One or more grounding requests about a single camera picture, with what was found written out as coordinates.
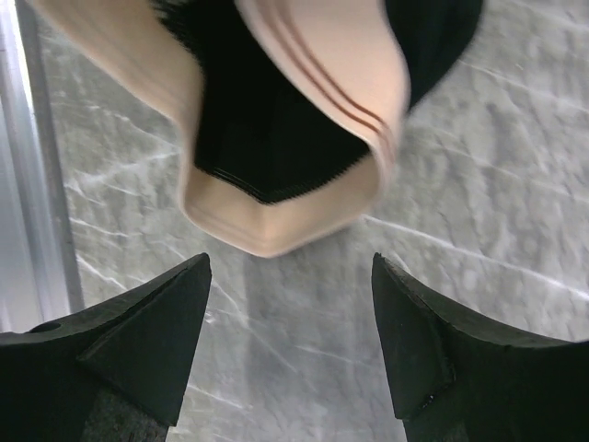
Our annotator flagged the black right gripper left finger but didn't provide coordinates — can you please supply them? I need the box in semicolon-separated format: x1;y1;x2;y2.
1;254;211;441

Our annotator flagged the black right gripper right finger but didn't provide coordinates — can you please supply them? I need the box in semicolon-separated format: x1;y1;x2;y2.
372;254;588;441

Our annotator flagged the black underwear beige waistband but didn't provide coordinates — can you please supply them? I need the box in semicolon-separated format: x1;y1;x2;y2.
33;0;483;258

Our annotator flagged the aluminium front rail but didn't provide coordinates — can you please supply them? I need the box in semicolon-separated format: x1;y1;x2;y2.
1;1;84;332

